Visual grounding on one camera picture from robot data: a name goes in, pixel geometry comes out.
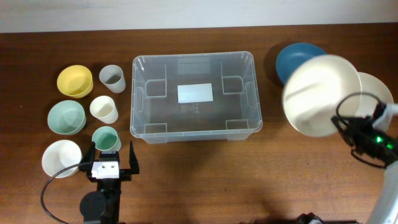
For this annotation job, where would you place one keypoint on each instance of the dark blue plate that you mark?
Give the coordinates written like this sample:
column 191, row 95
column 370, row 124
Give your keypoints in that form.
column 293, row 56

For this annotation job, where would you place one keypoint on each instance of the green cup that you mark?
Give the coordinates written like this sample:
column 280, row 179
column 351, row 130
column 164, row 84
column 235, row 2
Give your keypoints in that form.
column 106, row 139

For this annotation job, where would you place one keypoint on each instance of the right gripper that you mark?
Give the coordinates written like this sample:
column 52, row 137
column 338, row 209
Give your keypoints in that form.
column 358, row 126

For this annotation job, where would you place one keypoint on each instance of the grey cup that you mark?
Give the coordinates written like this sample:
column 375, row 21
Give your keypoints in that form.
column 113, row 78

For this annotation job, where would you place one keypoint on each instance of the clear plastic storage container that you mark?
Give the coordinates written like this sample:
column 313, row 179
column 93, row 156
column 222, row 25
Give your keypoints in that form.
column 157, row 117

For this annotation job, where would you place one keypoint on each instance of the white bowl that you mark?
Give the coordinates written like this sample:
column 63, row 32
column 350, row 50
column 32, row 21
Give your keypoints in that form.
column 60, row 155

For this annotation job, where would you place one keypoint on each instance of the yellow bowl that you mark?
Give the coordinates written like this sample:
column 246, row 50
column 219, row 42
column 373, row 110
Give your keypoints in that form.
column 75, row 81

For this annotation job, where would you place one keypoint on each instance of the cream cup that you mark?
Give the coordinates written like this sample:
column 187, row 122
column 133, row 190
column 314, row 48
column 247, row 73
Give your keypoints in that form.
column 104, row 109

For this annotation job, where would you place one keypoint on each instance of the light green bowl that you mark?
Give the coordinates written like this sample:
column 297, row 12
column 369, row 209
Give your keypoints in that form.
column 66, row 117

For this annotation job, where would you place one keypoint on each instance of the cream plate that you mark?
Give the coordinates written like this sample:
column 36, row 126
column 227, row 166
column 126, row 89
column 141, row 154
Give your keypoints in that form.
column 314, row 90
column 367, row 104

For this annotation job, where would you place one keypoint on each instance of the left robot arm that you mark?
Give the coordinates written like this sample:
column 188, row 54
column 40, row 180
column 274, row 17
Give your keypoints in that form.
column 102, row 205

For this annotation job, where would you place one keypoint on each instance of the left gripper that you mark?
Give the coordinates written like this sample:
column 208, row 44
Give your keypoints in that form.
column 125, row 173

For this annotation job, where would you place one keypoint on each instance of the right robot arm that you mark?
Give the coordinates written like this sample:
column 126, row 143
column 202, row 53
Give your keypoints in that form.
column 385, row 209

